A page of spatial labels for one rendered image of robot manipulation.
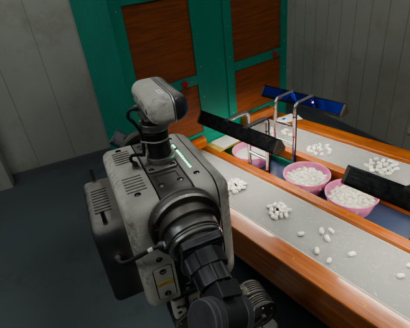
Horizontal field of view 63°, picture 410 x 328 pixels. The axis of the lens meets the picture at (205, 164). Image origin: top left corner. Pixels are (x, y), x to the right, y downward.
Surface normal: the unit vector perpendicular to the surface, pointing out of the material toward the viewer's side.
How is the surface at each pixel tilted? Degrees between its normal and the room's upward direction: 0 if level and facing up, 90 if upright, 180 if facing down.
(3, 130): 90
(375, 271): 0
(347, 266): 0
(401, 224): 0
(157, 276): 90
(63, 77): 90
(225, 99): 90
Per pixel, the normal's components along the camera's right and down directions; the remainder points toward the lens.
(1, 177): 0.40, 0.43
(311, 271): -0.11, -0.85
